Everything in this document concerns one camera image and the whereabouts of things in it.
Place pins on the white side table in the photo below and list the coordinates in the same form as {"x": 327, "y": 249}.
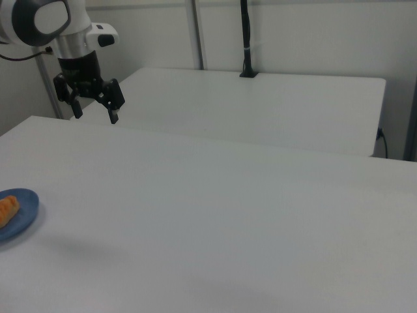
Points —
{"x": 260, "y": 107}

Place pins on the orange glazed bread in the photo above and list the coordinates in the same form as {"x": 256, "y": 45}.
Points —
{"x": 7, "y": 210}

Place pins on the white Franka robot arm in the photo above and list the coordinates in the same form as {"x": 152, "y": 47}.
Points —
{"x": 49, "y": 16}

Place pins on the blue round plate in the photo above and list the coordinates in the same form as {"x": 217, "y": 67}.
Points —
{"x": 27, "y": 210}

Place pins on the grey aluminium frame post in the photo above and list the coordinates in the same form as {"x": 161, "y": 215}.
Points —
{"x": 197, "y": 32}

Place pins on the black pole with base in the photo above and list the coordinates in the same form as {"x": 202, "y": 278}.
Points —
{"x": 247, "y": 39}

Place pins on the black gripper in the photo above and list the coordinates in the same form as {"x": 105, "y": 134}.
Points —
{"x": 81, "y": 70}

